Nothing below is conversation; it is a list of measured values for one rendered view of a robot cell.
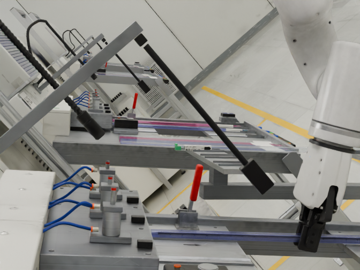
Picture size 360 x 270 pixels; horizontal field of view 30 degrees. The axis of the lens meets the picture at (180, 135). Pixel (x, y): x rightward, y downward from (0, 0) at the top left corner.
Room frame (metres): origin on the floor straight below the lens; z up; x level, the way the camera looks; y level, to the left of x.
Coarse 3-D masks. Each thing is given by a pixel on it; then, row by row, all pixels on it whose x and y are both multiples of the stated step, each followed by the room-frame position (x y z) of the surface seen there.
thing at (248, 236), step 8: (152, 232) 1.00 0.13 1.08; (160, 232) 1.00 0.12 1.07; (168, 232) 1.00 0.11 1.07; (176, 232) 1.00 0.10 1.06; (184, 232) 1.00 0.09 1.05; (192, 232) 1.00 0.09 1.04; (200, 232) 1.00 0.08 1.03; (208, 232) 1.01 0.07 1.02; (216, 232) 1.01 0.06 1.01; (224, 232) 1.01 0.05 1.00; (232, 232) 1.01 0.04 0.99; (240, 232) 1.01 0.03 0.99; (248, 232) 1.01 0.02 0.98; (256, 232) 1.01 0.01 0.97; (264, 232) 1.02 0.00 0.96; (272, 232) 1.02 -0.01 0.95; (240, 240) 1.00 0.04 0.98; (248, 240) 1.00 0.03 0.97; (256, 240) 1.00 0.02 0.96; (264, 240) 1.00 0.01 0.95; (272, 240) 1.00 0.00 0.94; (280, 240) 1.00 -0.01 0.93; (288, 240) 1.00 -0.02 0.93; (296, 240) 1.00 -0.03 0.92; (320, 240) 1.01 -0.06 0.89; (328, 240) 1.00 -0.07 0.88; (336, 240) 1.01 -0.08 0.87; (344, 240) 1.01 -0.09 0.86; (352, 240) 1.01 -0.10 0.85
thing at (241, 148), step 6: (180, 150) 1.43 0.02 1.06; (228, 150) 1.44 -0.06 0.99; (240, 150) 1.44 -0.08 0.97; (246, 150) 1.44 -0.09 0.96; (252, 150) 1.44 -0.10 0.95; (258, 150) 1.44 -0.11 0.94; (264, 150) 1.44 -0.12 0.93; (270, 150) 1.44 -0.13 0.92; (276, 150) 1.44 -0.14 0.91; (282, 150) 1.44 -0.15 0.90; (288, 150) 1.44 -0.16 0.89; (294, 150) 1.45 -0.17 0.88; (300, 150) 1.45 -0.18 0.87; (306, 150) 1.45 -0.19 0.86
